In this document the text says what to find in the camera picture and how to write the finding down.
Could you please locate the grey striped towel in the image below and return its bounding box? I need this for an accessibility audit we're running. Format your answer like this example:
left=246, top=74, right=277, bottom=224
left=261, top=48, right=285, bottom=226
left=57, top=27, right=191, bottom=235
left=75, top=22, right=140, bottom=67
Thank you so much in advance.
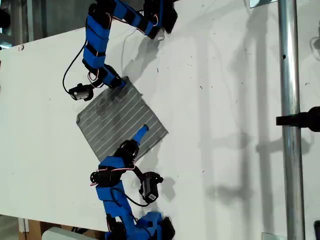
left=75, top=76, right=169, bottom=163

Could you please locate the white box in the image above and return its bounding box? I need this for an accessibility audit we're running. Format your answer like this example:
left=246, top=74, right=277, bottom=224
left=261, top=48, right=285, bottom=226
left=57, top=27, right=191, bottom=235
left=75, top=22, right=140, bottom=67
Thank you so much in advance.
left=41, top=226, right=101, bottom=240

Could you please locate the wooden table leg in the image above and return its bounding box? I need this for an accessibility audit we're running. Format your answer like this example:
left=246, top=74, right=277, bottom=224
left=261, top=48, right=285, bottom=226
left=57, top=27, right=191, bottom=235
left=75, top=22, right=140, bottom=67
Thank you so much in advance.
left=18, top=217, right=42, bottom=240

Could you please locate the black clamp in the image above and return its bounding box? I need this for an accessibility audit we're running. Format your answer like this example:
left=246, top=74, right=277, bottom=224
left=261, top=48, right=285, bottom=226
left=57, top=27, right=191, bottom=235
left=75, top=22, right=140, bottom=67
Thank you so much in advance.
left=275, top=106, right=320, bottom=133

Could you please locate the black camera stalk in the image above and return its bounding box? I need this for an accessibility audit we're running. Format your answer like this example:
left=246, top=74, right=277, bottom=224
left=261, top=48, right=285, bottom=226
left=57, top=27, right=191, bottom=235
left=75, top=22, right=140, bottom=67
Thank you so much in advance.
left=88, top=82, right=106, bottom=91
left=133, top=166, right=148, bottom=181

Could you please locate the black camera box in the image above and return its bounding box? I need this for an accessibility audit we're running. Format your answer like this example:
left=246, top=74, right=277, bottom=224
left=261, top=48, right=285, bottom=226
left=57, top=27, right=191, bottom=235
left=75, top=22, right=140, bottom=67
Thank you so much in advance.
left=68, top=83, right=95, bottom=102
left=138, top=171, right=164, bottom=203

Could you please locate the black camera cable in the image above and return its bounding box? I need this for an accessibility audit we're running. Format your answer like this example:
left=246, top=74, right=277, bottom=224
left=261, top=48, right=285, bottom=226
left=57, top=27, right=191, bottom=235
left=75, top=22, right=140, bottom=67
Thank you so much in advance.
left=109, top=187, right=151, bottom=208
left=62, top=43, right=88, bottom=95

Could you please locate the steel post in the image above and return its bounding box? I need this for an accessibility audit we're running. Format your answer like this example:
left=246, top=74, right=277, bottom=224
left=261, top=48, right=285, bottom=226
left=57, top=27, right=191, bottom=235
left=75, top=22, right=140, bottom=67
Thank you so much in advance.
left=277, top=0, right=306, bottom=240

